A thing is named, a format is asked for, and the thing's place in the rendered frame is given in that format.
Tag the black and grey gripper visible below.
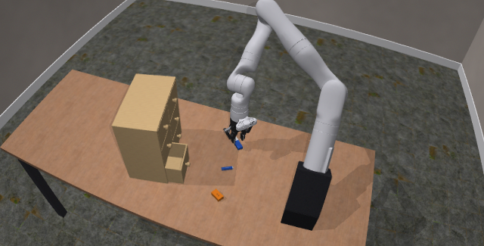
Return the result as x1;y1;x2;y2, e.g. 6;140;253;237
223;117;252;144

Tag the blue and white eraser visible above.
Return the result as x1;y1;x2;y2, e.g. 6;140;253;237
234;137;243;150

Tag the tan wooden chest of drawers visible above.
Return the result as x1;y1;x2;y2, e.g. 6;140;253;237
112;74;176;184

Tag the orange nine-volt battery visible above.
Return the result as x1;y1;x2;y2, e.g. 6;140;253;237
211;189;224;201

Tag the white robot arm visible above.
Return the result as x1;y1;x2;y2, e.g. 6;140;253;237
227;0;348;173

